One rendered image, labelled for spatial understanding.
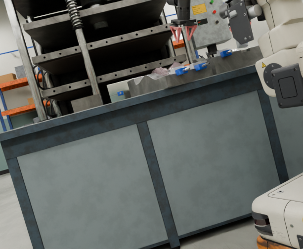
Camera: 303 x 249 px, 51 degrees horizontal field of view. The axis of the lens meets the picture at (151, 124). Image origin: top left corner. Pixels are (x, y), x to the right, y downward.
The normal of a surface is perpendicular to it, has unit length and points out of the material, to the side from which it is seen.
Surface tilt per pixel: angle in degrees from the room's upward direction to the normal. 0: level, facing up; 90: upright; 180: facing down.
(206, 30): 90
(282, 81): 90
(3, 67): 90
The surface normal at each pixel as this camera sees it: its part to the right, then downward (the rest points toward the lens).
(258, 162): 0.11, 0.04
